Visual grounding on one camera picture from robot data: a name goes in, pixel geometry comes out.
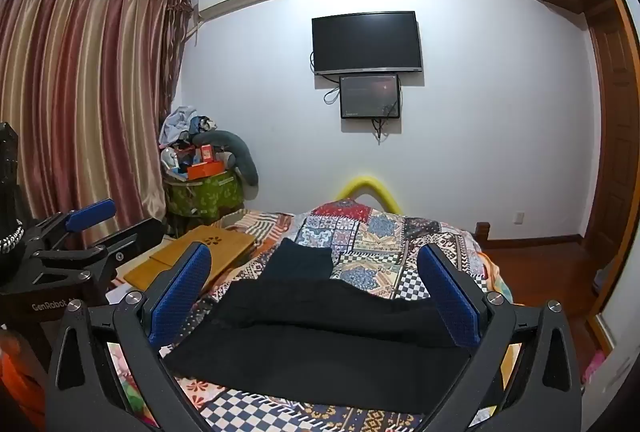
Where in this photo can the orange fleece blanket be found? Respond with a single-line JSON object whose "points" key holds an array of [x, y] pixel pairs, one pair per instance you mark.
{"points": [[495, 274]]}

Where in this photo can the black wall television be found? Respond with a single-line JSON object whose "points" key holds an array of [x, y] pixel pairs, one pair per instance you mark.
{"points": [[367, 42]]}

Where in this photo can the pink plastic item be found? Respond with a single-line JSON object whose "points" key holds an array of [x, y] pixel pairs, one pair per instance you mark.
{"points": [[596, 364]]}

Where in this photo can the striped red gold curtain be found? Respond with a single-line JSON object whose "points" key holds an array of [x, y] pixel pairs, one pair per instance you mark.
{"points": [[85, 102]]}

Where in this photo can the orange box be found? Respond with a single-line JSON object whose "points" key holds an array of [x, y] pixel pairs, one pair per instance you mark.
{"points": [[205, 170]]}

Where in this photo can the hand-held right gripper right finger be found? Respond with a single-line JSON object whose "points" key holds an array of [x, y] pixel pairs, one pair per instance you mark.
{"points": [[450, 297]]}

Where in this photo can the wooden lap desk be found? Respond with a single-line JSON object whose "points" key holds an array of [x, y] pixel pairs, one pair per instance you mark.
{"points": [[210, 244]]}

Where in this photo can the yellow foam tube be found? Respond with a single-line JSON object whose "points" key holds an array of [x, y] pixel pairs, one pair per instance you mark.
{"points": [[367, 182]]}

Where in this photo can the wooden bed frame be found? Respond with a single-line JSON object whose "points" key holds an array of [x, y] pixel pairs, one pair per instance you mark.
{"points": [[483, 232]]}

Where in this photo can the pile of light clothes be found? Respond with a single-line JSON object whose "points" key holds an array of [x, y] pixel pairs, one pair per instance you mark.
{"points": [[180, 124]]}

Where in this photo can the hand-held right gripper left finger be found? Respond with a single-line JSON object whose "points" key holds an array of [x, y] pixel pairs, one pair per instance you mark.
{"points": [[180, 297]]}

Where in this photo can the green patterned storage bag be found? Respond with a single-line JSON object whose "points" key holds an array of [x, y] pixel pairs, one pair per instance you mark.
{"points": [[205, 197]]}

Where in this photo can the patchwork printed blanket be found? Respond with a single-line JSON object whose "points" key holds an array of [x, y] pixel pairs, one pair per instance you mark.
{"points": [[380, 242]]}

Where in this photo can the small black wall monitor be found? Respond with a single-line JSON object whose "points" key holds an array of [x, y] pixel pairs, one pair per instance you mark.
{"points": [[370, 96]]}

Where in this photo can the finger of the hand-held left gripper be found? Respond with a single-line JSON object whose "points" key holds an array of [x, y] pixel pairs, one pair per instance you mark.
{"points": [[125, 244], [92, 213]]}

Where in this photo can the dark teal folded garment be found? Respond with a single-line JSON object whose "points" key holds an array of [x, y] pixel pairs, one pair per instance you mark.
{"points": [[300, 259]]}

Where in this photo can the small red box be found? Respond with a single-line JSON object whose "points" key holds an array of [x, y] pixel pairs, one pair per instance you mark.
{"points": [[206, 154]]}

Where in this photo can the white wall outlet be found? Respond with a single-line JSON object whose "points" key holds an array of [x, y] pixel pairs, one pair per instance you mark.
{"points": [[519, 218]]}

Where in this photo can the orange cloth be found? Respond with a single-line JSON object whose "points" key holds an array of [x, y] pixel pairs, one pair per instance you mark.
{"points": [[20, 377]]}

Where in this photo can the black pants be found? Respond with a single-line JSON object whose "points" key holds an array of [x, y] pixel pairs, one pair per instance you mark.
{"points": [[320, 342]]}

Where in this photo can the wooden door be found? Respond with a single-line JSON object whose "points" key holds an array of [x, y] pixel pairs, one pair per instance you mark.
{"points": [[612, 122]]}

